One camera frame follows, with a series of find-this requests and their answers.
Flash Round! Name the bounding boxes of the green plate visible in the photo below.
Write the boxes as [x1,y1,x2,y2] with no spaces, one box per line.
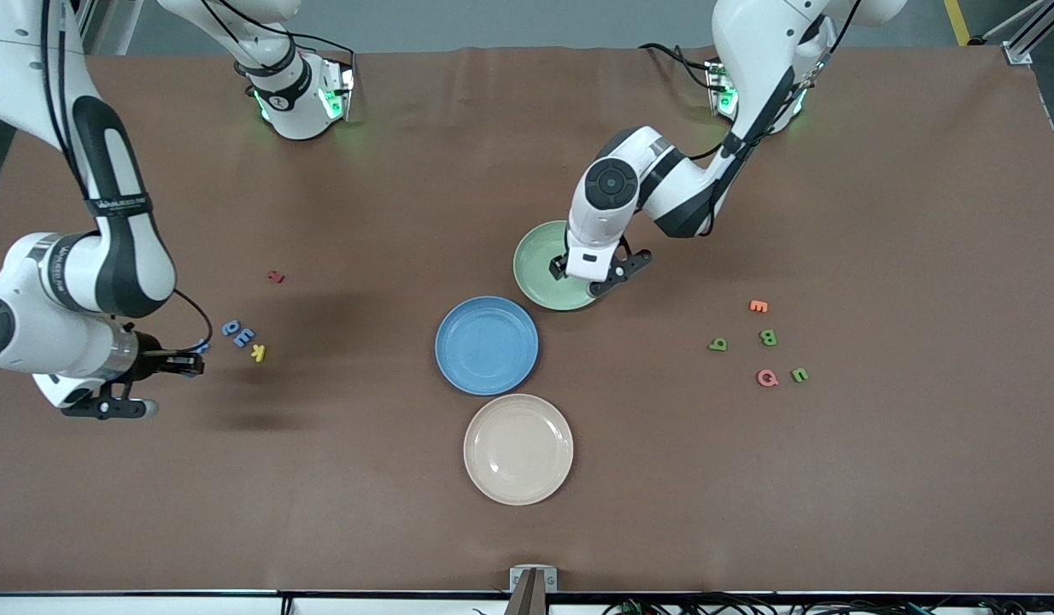
[512,220,613,312]

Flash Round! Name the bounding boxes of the blue plate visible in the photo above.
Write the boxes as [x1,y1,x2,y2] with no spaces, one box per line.
[435,296,540,396]

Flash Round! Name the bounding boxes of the brown table cover mat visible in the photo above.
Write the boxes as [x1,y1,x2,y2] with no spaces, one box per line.
[0,44,1054,595]

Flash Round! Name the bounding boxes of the beige plate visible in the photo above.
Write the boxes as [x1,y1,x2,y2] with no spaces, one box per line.
[463,393,575,507]

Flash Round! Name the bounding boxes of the brown tapered pole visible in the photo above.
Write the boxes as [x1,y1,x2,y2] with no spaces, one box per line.
[503,571,549,615]

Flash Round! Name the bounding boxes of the black left base cable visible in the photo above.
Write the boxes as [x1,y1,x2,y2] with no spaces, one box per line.
[638,41,717,93]

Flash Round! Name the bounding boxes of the grey metal bracket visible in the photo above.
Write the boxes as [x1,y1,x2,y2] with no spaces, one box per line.
[509,565,559,593]

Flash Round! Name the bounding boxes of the tangled black cables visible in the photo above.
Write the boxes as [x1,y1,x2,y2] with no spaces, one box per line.
[471,585,1054,615]

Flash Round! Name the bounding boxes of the silver aluminium frame profile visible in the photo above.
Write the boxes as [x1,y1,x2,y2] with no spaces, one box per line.
[971,0,1054,66]

